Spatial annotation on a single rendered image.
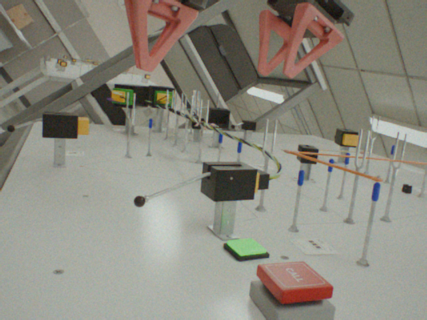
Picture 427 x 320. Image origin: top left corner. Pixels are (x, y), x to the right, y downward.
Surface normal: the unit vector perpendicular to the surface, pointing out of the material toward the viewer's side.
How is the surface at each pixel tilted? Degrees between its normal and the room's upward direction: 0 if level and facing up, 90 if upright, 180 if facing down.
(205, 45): 90
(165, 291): 54
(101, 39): 90
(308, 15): 103
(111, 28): 90
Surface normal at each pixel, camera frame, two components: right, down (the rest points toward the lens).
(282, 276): 0.10, -0.97
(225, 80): 0.34, 0.25
